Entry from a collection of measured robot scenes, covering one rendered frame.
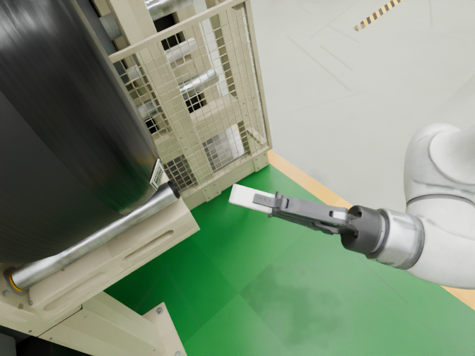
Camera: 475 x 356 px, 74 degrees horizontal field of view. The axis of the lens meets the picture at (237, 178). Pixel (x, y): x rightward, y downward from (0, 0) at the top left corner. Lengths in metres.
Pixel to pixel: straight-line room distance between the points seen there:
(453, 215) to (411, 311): 0.94
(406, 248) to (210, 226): 1.26
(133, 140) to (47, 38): 0.14
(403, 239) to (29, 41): 0.52
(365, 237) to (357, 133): 1.52
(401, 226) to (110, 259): 0.53
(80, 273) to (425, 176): 0.66
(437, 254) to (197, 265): 1.21
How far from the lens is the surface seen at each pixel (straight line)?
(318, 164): 1.83
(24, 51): 0.37
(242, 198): 0.50
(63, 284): 0.73
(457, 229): 0.58
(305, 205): 0.48
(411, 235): 0.54
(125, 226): 0.67
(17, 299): 0.73
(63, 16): 0.39
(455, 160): 0.60
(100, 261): 0.70
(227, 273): 1.54
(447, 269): 0.58
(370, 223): 0.52
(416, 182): 0.63
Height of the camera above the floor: 1.40
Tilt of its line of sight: 50 degrees down
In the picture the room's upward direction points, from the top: 17 degrees counter-clockwise
